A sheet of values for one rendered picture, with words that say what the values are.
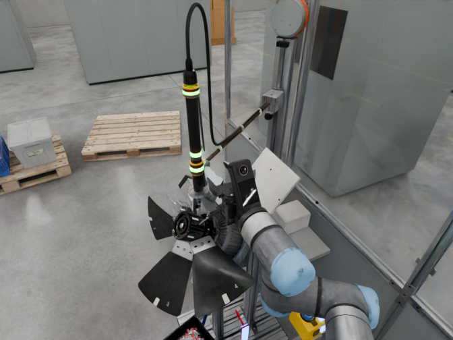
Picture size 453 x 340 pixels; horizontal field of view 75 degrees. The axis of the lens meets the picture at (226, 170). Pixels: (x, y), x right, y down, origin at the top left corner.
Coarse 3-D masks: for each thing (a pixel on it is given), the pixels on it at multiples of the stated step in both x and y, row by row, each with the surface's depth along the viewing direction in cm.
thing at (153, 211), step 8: (152, 200) 140; (152, 208) 140; (160, 208) 134; (152, 216) 142; (160, 216) 136; (168, 216) 130; (152, 224) 145; (160, 224) 139; (168, 224) 134; (160, 232) 142; (168, 232) 138
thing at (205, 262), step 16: (208, 256) 109; (224, 256) 109; (208, 272) 104; (224, 272) 103; (240, 272) 102; (208, 288) 100; (224, 288) 99; (240, 288) 97; (208, 304) 97; (224, 304) 95
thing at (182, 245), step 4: (176, 244) 121; (180, 244) 121; (184, 244) 121; (188, 244) 121; (176, 248) 121; (180, 248) 121; (188, 248) 121; (176, 252) 121; (180, 252) 121; (184, 252) 121; (188, 252) 121; (192, 252) 121; (184, 256) 121; (188, 256) 121; (192, 256) 121
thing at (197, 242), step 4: (208, 236) 118; (196, 240) 116; (200, 240) 116; (204, 240) 116; (208, 240) 116; (212, 240) 116; (192, 244) 115; (196, 244) 115; (200, 244) 115; (204, 244) 115; (208, 244) 115; (212, 244) 115; (192, 248) 113; (196, 248) 113; (200, 248) 113; (204, 248) 113; (196, 252) 112
